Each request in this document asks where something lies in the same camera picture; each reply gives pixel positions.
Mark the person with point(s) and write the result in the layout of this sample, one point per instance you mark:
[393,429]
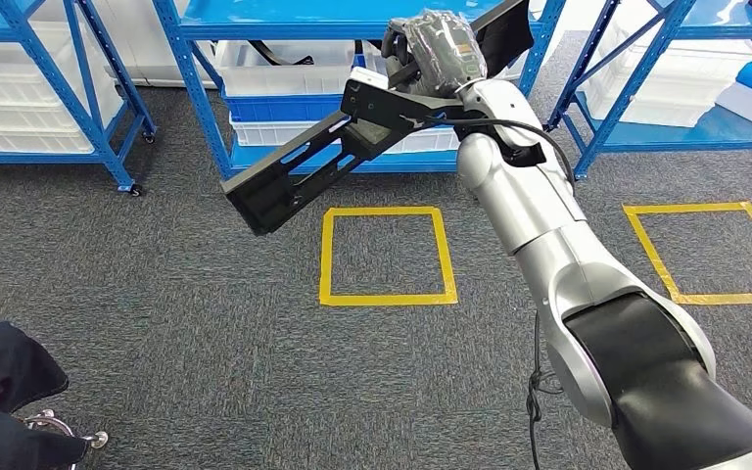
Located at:
[0,363]

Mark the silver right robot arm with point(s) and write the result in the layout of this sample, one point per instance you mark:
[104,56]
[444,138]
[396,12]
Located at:
[531,207]

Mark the chrome chair base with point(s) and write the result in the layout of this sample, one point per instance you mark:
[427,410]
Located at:
[90,440]

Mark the white plastic crate stack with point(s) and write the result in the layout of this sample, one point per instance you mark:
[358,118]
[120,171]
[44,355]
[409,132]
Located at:
[661,84]
[13,97]

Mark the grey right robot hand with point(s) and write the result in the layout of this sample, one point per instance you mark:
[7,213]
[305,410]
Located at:
[441,52]

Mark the long black plastic panel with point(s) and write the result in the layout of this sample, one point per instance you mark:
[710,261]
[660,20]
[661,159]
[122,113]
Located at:
[266,201]

